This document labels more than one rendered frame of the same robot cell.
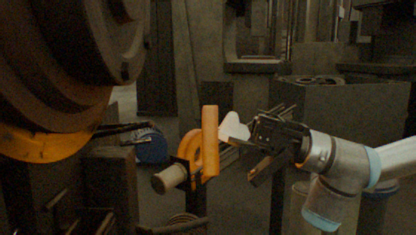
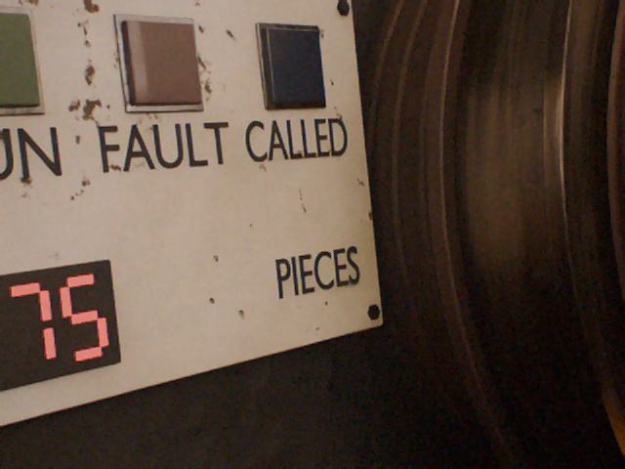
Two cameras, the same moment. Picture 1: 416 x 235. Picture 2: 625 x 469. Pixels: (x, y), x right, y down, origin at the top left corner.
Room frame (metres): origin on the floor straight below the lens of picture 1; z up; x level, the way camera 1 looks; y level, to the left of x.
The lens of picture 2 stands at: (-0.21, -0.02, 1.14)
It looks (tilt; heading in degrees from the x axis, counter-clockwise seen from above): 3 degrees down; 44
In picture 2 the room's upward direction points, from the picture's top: 6 degrees counter-clockwise
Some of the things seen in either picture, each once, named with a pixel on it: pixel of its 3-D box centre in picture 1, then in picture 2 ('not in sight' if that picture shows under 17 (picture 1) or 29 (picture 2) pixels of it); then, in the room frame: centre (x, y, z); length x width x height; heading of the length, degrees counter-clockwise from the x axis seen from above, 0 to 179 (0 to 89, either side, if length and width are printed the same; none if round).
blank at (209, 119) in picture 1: (210, 140); not in sight; (0.63, -0.01, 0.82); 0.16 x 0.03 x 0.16; 178
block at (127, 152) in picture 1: (112, 198); not in sight; (0.64, 0.22, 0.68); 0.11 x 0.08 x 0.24; 88
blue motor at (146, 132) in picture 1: (147, 141); not in sight; (2.67, 0.55, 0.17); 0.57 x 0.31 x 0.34; 18
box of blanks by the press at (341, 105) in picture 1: (326, 116); not in sight; (2.80, -1.16, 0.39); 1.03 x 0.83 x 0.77; 103
